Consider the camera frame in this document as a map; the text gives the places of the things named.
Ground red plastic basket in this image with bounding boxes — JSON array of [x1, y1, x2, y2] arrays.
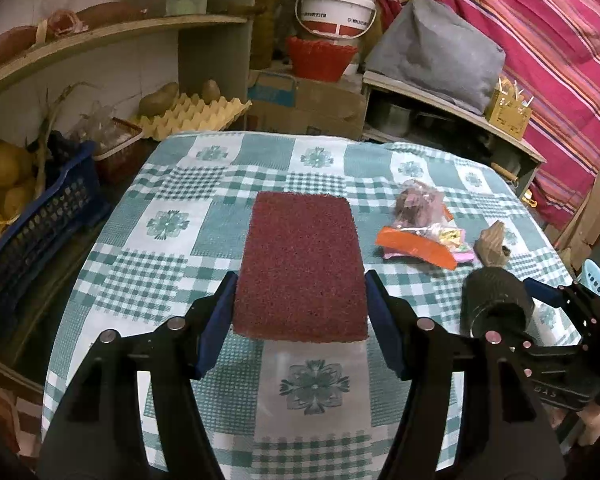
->
[[285, 36, 361, 83]]

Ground gold toothpick box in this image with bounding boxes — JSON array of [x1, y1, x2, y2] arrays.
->
[[484, 77, 534, 139]]

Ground curved wooden shelf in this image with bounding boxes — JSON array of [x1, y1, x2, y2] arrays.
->
[[0, 14, 249, 107]]

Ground cardboard box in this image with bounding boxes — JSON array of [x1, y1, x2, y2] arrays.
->
[[247, 70, 369, 142]]

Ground wooden handle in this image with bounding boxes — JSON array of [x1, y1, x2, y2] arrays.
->
[[491, 162, 520, 185]]

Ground yellow fruit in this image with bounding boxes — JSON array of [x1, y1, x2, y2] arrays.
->
[[0, 182, 37, 221], [0, 140, 23, 192]]

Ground dark red scouring pad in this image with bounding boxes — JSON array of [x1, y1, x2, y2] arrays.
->
[[232, 191, 370, 344]]

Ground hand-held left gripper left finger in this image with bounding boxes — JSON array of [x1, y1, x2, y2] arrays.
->
[[37, 271, 239, 480]]

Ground small brown basket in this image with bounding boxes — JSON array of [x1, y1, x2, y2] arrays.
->
[[92, 117, 145, 185]]

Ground grey cushion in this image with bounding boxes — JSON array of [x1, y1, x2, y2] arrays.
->
[[364, 0, 507, 116]]

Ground sweet potato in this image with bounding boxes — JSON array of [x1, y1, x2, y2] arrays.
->
[[0, 25, 46, 63], [72, 2, 148, 31]]

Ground green checked tablecloth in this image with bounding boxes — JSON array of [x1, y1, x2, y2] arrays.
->
[[40, 130, 581, 480]]

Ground black tape roll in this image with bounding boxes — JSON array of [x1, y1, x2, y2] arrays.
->
[[461, 267, 535, 342]]

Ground flattened cardboard pieces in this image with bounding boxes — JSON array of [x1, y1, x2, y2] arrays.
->
[[555, 167, 600, 283]]

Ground white plastic bucket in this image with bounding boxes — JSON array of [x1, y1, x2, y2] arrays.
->
[[295, 0, 379, 42]]

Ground pink striped blanket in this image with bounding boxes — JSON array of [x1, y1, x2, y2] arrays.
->
[[374, 0, 600, 232]]

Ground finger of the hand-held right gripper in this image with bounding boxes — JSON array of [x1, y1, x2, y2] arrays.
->
[[523, 277, 583, 313], [480, 329, 548, 378]]

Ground metal pot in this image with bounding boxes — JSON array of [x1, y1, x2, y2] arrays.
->
[[369, 97, 412, 133]]

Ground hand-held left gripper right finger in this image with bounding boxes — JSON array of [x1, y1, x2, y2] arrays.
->
[[364, 269, 567, 480]]

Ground yellow snack wrapper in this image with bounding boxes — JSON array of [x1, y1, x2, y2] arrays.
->
[[427, 225, 468, 247]]

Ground orange plastic wrapper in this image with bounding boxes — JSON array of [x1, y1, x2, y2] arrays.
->
[[376, 226, 460, 271]]

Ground blue plastic crate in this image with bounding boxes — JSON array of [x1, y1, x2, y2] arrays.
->
[[0, 132, 112, 313]]

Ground yellow egg tray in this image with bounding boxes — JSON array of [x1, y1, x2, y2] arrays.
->
[[129, 92, 254, 142]]

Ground wooden cabinet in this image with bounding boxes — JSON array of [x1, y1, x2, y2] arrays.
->
[[361, 70, 549, 197]]

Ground brown paper scrap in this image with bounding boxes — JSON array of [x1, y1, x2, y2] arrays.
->
[[474, 221, 512, 268]]

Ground dry plant stalk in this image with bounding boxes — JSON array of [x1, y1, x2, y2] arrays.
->
[[27, 82, 88, 201]]

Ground light blue plastic stool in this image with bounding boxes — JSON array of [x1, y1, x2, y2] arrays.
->
[[577, 259, 600, 307]]

